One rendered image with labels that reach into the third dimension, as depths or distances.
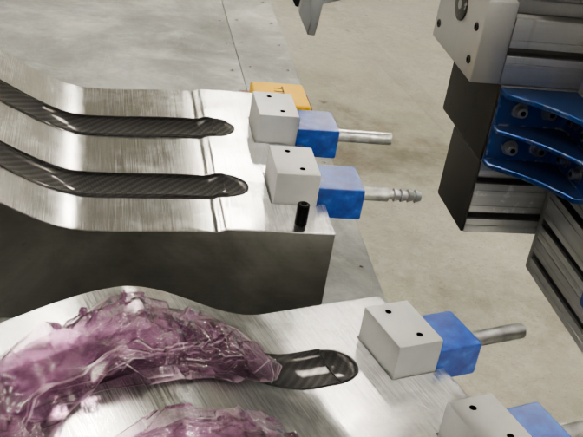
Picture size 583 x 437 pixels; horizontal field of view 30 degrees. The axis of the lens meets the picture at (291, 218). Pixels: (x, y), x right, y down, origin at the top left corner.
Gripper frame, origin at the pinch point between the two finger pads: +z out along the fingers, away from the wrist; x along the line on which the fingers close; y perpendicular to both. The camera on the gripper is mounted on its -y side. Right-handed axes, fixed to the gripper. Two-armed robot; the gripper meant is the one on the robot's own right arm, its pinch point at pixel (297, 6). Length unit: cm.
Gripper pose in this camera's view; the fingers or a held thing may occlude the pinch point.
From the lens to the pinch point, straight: 94.8
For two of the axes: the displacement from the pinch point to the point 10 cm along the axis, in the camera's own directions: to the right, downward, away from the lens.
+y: 9.8, 0.5, 2.0
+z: -1.5, 8.6, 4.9
